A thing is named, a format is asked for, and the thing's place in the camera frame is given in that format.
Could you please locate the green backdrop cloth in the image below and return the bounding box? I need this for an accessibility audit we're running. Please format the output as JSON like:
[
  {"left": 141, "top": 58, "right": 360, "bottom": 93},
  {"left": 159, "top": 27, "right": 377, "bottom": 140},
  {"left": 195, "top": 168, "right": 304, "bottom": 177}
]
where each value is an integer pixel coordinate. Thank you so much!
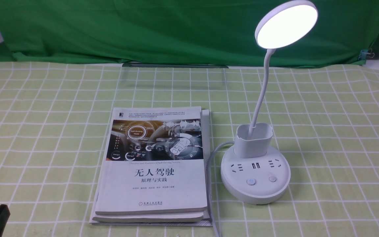
[{"left": 0, "top": 0, "right": 379, "bottom": 67}]

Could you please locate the middle book in stack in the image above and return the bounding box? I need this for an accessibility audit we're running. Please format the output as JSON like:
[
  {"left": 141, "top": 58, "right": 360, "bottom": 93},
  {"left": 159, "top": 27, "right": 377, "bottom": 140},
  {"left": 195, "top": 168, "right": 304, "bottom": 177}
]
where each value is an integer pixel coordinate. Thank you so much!
[{"left": 92, "top": 191, "right": 210, "bottom": 223}]

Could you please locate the green checkered tablecloth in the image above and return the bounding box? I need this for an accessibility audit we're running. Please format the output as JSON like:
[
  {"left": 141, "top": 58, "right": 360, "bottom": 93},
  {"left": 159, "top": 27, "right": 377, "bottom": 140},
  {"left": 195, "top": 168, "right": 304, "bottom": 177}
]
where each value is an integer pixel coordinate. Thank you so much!
[{"left": 0, "top": 63, "right": 379, "bottom": 237}]

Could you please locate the white lamp power cable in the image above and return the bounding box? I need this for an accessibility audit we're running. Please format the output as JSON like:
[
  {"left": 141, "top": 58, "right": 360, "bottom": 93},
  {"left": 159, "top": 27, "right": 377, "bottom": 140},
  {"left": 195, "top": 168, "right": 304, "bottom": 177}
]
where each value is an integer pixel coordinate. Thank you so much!
[{"left": 206, "top": 141, "right": 235, "bottom": 237}]

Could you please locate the binder clip on cloth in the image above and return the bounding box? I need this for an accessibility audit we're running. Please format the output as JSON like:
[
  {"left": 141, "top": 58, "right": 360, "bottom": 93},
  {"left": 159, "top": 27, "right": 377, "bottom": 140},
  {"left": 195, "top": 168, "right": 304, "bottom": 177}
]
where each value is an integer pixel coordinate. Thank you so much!
[{"left": 358, "top": 49, "right": 375, "bottom": 61}]

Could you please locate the white self-driving textbook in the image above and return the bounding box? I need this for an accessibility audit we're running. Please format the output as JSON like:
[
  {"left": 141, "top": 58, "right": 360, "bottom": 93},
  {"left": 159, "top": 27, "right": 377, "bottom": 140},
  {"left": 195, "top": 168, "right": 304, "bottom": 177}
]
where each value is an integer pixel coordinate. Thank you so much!
[{"left": 95, "top": 106, "right": 208, "bottom": 216}]

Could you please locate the white desk lamp with base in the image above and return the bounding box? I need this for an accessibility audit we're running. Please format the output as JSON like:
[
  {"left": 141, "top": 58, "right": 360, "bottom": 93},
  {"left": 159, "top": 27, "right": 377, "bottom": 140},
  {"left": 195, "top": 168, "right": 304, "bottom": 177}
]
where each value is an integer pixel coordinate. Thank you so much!
[{"left": 221, "top": 0, "right": 318, "bottom": 205}]

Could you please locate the bottom thin white book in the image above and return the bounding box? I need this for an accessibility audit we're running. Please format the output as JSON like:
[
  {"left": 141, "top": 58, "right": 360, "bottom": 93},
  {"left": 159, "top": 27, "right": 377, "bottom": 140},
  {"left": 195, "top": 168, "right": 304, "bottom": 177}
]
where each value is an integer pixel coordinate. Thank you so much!
[{"left": 89, "top": 109, "right": 214, "bottom": 227}]

